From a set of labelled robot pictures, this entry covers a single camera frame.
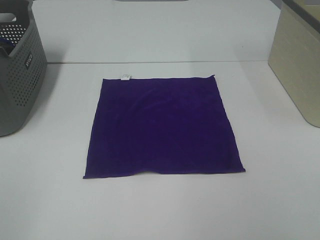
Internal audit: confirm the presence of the grey perforated laundry basket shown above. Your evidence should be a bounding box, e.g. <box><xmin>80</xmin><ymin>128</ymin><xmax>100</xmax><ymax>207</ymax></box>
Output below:
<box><xmin>0</xmin><ymin>0</ymin><xmax>47</xmax><ymax>136</ymax></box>

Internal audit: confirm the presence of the purple towel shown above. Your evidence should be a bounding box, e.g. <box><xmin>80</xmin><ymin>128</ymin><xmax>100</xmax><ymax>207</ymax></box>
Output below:
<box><xmin>84</xmin><ymin>75</ymin><xmax>245</xmax><ymax>179</ymax></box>

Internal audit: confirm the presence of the beige plastic bin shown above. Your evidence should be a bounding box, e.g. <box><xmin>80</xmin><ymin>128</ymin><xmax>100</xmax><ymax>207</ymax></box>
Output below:
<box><xmin>268</xmin><ymin>0</ymin><xmax>320</xmax><ymax>127</ymax></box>

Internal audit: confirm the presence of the white towel label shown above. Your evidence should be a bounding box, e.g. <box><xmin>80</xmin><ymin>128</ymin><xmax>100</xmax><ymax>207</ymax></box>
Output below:
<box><xmin>121</xmin><ymin>74</ymin><xmax>132</xmax><ymax>81</ymax></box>

